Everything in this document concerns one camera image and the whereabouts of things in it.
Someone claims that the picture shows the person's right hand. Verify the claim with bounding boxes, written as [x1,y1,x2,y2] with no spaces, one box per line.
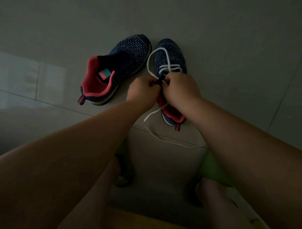
[161,71,203,114]

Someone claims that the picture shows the person's left hand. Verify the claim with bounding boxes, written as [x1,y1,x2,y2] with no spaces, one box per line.
[126,75,161,111]

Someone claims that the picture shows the white shoelace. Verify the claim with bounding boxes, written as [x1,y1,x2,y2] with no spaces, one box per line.
[143,47,208,149]

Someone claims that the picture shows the blue knit sneaker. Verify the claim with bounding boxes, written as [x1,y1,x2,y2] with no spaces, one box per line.
[78,34,152,106]
[153,38,188,132]

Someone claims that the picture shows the person's right forearm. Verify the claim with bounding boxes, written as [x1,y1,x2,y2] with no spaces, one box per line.
[186,97,302,229]

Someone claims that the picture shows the person's left forearm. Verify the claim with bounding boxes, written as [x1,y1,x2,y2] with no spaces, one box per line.
[0,100,147,229]

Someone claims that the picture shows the person's right leg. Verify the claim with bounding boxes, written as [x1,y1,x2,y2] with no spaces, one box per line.
[195,177,253,229]

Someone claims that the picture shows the person's leg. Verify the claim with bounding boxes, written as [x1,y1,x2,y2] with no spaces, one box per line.
[58,157,121,229]
[195,177,253,229]

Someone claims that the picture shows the person's left leg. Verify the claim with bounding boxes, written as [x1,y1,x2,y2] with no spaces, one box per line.
[58,157,121,229]

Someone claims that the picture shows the green foam slipper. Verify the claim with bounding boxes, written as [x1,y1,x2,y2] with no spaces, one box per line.
[187,151,234,208]
[114,141,136,188]

